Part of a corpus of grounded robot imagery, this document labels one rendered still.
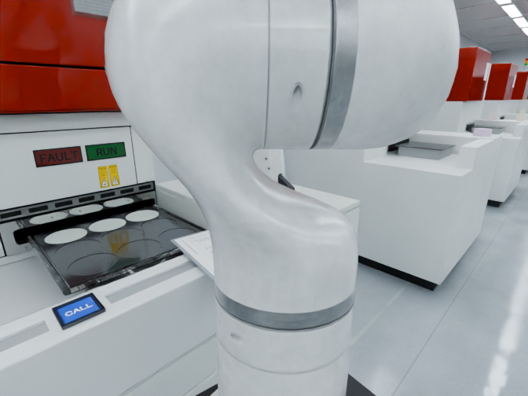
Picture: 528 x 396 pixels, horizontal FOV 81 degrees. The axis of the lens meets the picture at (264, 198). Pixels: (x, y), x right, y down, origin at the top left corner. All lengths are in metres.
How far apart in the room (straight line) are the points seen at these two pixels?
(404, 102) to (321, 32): 0.06
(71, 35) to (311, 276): 0.94
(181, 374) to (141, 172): 0.71
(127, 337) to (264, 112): 0.44
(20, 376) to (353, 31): 0.51
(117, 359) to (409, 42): 0.53
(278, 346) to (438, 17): 0.23
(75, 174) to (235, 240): 0.91
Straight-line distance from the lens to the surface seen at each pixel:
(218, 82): 0.19
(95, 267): 0.80
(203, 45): 0.19
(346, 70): 0.19
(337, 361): 0.27
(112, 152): 1.11
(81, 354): 0.54
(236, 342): 0.26
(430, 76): 0.22
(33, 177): 1.07
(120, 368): 0.58
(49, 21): 1.04
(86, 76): 1.04
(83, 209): 1.11
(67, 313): 0.55
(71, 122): 1.08
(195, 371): 0.69
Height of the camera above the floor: 1.26
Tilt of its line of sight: 18 degrees down
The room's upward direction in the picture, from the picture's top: straight up
